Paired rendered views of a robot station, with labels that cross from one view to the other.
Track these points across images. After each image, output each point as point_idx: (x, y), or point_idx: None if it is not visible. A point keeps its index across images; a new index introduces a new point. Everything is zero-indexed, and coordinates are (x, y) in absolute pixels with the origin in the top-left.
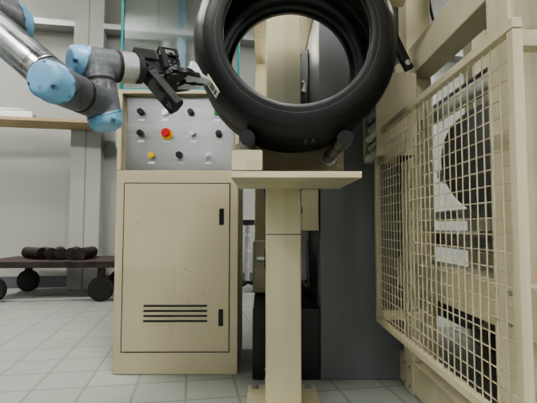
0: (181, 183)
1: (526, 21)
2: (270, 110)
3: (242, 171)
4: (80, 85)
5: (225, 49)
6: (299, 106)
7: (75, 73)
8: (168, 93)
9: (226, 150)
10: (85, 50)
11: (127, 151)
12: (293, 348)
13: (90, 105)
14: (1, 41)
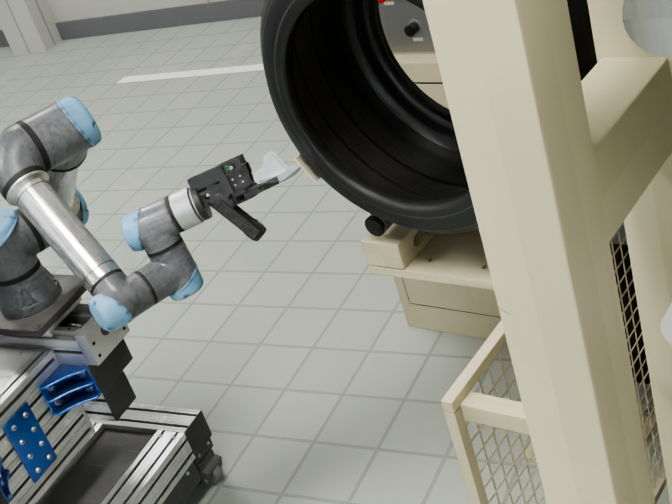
0: (424, 83)
1: (651, 216)
2: (383, 211)
3: (381, 268)
4: (134, 305)
5: (357, 3)
6: (416, 211)
7: (125, 296)
8: (241, 230)
9: None
10: (134, 232)
11: None
12: None
13: (156, 302)
14: (62, 259)
